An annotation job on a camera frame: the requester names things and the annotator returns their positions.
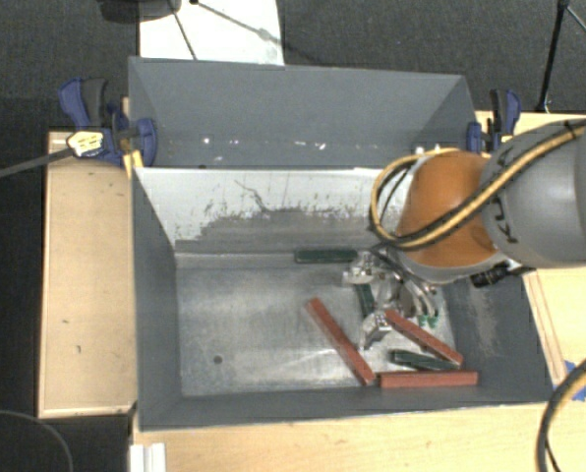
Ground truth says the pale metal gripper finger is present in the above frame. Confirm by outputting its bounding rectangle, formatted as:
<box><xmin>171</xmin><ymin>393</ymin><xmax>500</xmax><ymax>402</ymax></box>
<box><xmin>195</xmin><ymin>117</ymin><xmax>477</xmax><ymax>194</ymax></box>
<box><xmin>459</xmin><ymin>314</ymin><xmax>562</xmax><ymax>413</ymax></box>
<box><xmin>341</xmin><ymin>251</ymin><xmax>379</xmax><ymax>287</ymax></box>
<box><xmin>357</xmin><ymin>311</ymin><xmax>394</xmax><ymax>352</ymax></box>

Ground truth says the red-brown flat block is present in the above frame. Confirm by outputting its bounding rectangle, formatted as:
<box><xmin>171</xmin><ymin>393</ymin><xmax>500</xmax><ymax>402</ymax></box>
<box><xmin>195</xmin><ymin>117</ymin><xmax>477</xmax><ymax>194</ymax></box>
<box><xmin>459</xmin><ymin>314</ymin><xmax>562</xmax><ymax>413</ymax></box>
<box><xmin>304</xmin><ymin>297</ymin><xmax>378</xmax><ymax>387</ymax></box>
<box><xmin>378</xmin><ymin>370</ymin><xmax>480</xmax><ymax>389</ymax></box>
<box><xmin>383</xmin><ymin>308</ymin><xmax>465</xmax><ymax>366</ymax></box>

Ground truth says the dark green flat block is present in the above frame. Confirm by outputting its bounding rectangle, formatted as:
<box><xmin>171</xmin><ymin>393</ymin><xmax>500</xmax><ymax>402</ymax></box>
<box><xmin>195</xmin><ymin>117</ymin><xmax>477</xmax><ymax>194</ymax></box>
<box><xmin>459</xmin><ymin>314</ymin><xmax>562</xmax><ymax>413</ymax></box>
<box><xmin>293</xmin><ymin>247</ymin><xmax>359</xmax><ymax>266</ymax></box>
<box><xmin>389</xmin><ymin>348</ymin><xmax>460</xmax><ymax>373</ymax></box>

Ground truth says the grey metal bin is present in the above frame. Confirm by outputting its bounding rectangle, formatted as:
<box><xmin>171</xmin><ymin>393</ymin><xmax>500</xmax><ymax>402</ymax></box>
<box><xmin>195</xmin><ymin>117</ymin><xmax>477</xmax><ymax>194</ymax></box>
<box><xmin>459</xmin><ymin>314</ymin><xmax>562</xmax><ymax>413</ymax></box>
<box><xmin>127</xmin><ymin>55</ymin><xmax>556</xmax><ymax>432</ymax></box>

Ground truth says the pale wood board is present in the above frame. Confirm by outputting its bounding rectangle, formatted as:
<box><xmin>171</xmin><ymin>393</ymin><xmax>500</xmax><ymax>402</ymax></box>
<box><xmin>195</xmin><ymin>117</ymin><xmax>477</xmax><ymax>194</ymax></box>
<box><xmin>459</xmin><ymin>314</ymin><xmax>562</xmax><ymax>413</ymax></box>
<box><xmin>36</xmin><ymin>128</ymin><xmax>140</xmax><ymax>420</ymax></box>

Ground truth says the black cylinder on white bracket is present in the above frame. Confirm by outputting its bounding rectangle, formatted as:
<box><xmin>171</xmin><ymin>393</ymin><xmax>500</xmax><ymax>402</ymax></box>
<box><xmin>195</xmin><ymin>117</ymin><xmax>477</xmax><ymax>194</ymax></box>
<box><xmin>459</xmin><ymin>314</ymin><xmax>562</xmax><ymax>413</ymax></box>
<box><xmin>469</xmin><ymin>258</ymin><xmax>538</xmax><ymax>290</ymax></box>

